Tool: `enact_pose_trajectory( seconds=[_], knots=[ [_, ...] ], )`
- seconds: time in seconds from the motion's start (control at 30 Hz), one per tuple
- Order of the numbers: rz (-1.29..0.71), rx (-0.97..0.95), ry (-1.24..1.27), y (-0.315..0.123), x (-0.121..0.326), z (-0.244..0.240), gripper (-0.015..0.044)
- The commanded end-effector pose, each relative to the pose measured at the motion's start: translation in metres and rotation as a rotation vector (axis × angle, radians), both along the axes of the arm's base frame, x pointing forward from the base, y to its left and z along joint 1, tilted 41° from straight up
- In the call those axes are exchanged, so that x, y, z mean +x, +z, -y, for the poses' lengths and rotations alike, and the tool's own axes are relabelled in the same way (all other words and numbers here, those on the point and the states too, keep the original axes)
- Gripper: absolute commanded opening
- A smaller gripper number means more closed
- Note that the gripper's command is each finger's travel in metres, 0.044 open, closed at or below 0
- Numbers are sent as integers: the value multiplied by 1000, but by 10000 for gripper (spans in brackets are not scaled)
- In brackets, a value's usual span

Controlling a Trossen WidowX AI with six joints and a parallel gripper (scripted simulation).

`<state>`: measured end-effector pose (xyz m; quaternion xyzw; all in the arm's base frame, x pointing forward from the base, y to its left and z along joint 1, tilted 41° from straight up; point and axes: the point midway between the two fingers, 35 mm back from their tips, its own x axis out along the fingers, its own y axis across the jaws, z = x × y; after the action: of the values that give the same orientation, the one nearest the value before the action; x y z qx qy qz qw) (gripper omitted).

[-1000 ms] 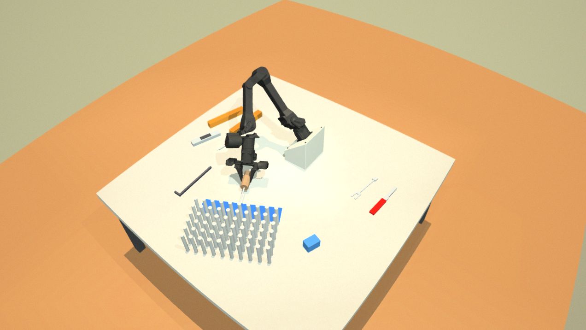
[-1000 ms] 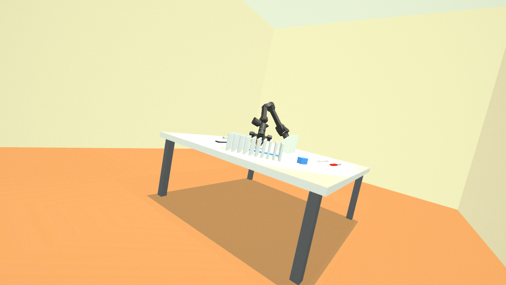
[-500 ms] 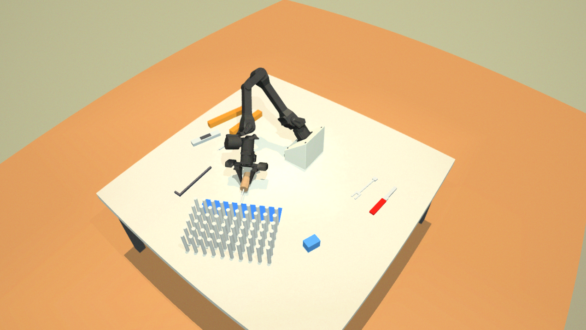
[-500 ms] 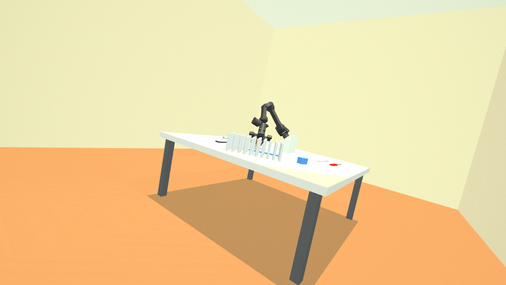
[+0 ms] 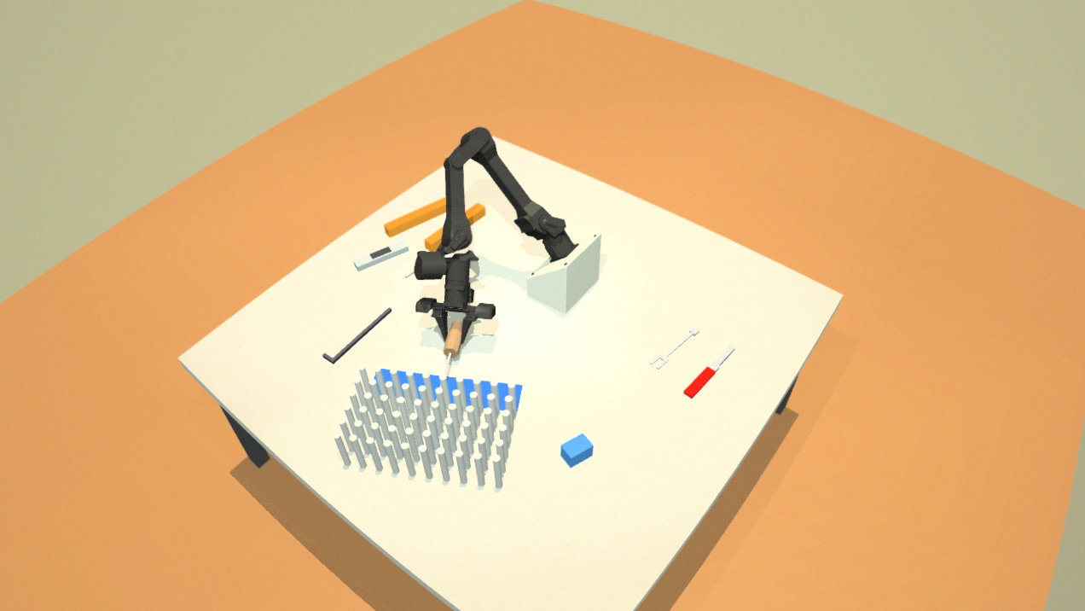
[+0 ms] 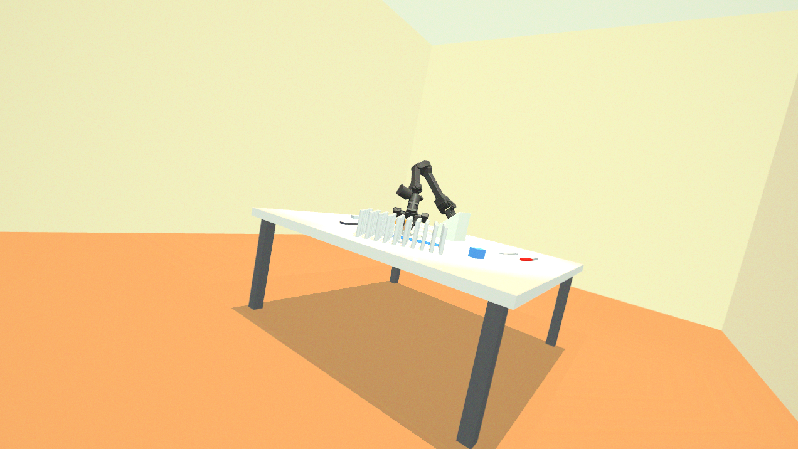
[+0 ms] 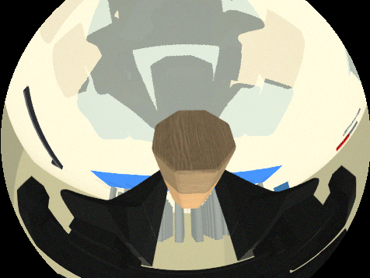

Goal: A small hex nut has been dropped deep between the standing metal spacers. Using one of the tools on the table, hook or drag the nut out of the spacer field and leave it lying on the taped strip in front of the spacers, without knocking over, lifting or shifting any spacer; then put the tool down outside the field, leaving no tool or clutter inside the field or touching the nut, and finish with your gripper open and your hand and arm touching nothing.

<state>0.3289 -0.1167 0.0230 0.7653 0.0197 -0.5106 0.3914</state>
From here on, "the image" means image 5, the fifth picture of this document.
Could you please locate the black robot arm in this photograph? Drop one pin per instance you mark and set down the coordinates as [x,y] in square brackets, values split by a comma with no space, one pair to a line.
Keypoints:
[532,219]

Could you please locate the blue tape strip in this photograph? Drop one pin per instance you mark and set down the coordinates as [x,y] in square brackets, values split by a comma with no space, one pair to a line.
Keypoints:
[451,382]

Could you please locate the blue cube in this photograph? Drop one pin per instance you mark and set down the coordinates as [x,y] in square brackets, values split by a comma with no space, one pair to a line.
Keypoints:
[576,450]

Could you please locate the orange rectangular bar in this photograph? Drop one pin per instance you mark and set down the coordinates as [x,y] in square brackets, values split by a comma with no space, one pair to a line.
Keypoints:
[474,214]
[416,217]

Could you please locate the white forked tool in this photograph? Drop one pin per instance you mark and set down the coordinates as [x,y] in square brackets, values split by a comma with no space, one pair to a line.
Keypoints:
[693,331]

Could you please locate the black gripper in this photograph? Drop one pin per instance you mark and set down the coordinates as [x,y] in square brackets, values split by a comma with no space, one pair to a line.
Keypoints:
[455,295]

